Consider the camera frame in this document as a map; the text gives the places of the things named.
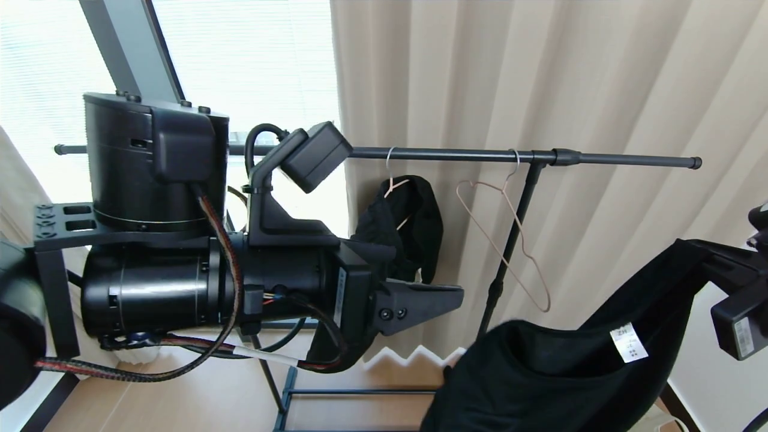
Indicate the beige curtain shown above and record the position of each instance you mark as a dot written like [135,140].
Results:
[570,78]

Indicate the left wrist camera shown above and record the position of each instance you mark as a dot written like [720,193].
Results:
[312,156]

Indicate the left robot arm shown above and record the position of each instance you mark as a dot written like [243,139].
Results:
[144,162]

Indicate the black garment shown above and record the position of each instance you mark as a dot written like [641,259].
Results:
[420,222]
[540,378]

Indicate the white curtain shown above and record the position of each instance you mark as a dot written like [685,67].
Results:
[18,180]

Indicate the black clothes rack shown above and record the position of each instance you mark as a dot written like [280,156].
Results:
[600,158]

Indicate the pink clothes hanger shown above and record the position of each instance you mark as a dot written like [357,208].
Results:
[390,180]
[522,240]

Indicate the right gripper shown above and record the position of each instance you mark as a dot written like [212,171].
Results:
[741,318]

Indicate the white laundry basket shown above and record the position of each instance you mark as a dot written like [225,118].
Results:
[672,423]

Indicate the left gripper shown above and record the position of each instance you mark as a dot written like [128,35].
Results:
[282,282]

